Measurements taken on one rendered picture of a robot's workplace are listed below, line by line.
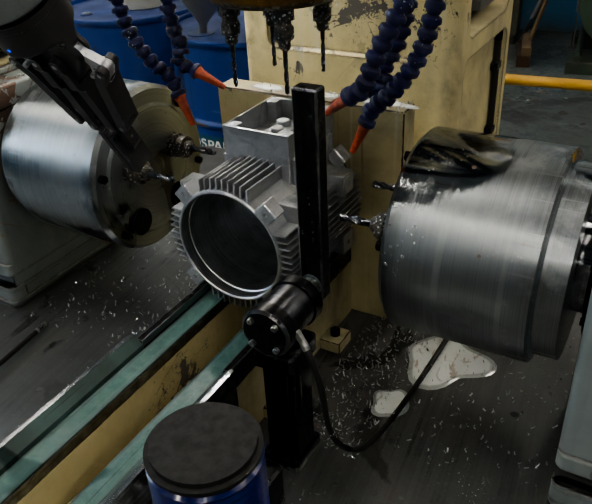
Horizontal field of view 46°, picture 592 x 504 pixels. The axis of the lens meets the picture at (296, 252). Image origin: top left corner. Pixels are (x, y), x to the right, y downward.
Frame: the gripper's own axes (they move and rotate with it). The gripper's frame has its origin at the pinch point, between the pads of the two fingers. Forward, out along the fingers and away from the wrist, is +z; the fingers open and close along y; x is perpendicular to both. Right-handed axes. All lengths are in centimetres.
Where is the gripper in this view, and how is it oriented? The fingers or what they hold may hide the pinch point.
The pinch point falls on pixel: (126, 143)
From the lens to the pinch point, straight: 81.1
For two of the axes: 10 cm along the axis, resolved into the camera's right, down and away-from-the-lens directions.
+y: -8.7, -2.3, 4.4
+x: -4.1, 8.4, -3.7
